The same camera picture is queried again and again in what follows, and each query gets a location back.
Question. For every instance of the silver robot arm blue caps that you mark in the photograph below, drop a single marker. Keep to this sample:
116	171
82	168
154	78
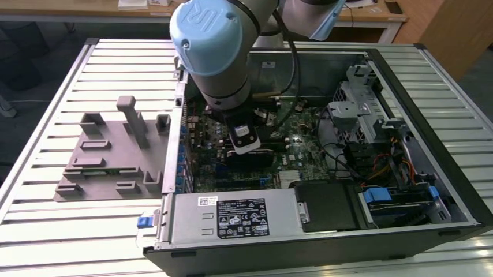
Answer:
216	57

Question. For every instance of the black graphics card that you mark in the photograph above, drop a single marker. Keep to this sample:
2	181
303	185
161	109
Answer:
251	161

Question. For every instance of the white case sticker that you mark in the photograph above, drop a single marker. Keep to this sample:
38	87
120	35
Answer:
269	64

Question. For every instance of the black expansion slot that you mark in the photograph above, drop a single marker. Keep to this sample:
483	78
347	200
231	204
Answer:
236	183

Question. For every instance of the green motherboard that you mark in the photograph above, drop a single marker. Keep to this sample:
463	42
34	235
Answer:
308	135

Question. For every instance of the silver finned heatsink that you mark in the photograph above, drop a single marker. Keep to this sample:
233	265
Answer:
291	176

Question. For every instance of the grey parts rack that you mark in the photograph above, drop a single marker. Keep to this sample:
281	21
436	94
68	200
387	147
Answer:
116	138

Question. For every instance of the silver power supply unit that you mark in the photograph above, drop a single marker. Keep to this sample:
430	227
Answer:
193	219

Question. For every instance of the green RAM stick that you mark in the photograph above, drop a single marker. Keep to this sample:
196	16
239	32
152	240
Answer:
101	172

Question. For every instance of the black plastic housing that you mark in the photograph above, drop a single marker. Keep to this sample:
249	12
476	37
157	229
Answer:
356	154

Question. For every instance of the silver perforated drive cage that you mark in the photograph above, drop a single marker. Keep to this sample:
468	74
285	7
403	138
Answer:
364	92

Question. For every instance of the black plastic shroud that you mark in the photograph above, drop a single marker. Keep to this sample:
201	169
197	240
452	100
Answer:
328	205

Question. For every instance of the blue case latch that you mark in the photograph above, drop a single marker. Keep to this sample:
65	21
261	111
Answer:
145	222

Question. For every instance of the white paper box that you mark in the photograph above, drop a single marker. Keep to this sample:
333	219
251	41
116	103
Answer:
132	3
160	2

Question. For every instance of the grey plastic drive latch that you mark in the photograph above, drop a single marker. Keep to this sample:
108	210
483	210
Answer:
389	124

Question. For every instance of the wooden desk white legs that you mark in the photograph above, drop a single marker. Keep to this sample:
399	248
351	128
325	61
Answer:
116	11

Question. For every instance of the blue disk carrier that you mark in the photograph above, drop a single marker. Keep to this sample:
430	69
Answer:
376	196

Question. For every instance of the black PC case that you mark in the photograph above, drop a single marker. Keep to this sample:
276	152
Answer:
269	259

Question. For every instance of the grey chair base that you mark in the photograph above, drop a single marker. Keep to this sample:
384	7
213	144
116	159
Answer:
9	109

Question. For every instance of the small black device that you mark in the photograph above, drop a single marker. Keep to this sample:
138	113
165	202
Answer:
395	8

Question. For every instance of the blue plastic tab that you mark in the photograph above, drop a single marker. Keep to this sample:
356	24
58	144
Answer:
435	193

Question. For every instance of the silver disk bay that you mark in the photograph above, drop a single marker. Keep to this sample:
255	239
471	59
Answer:
443	212

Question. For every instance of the wooden cabinet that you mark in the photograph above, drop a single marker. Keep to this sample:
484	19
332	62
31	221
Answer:
455	34

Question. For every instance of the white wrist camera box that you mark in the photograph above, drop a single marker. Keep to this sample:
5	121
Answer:
245	138

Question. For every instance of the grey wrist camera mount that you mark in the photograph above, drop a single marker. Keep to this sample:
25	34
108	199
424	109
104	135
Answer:
263	115

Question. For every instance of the silver metal bracket box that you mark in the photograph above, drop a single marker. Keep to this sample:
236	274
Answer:
343	119

